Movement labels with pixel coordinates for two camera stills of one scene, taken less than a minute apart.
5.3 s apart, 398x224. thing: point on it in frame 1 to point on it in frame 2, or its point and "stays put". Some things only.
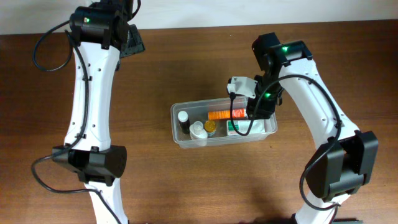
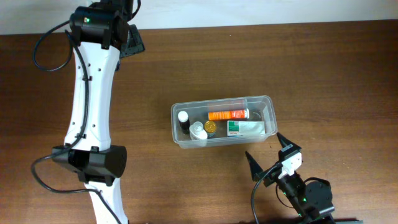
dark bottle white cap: [185, 121] stays put
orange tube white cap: [237, 113] stays put
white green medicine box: [257, 127] stays put
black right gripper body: [261, 109] to [274, 170]
